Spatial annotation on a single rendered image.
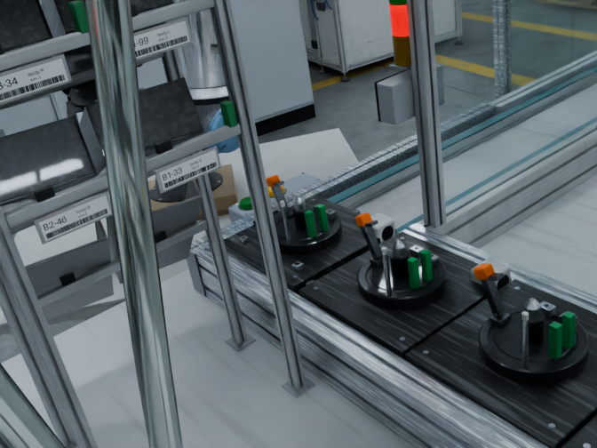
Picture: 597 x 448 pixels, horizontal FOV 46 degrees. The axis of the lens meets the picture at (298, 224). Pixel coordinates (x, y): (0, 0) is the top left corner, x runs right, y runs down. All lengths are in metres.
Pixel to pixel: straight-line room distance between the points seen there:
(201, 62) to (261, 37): 2.86
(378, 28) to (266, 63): 1.31
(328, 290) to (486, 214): 0.41
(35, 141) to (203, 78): 0.78
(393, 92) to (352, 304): 0.36
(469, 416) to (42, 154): 0.61
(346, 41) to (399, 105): 4.19
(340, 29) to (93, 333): 4.18
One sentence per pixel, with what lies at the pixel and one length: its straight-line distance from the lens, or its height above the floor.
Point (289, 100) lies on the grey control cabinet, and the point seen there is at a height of 0.18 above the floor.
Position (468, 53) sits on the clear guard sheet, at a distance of 1.28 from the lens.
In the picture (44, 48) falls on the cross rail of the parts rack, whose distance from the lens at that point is 0.79.
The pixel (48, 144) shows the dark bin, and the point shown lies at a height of 1.35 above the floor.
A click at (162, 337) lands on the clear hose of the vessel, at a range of 0.20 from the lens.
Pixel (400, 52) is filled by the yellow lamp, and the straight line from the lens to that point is 1.20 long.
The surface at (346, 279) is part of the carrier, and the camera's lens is 1.16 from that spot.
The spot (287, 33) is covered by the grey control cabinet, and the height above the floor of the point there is 0.60.
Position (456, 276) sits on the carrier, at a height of 0.97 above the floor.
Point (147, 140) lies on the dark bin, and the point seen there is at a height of 1.31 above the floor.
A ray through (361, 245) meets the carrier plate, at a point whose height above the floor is 0.97.
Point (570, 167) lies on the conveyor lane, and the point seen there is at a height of 0.92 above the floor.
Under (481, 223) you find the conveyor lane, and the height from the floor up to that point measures 0.91.
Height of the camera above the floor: 1.61
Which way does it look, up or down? 28 degrees down
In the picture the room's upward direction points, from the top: 10 degrees counter-clockwise
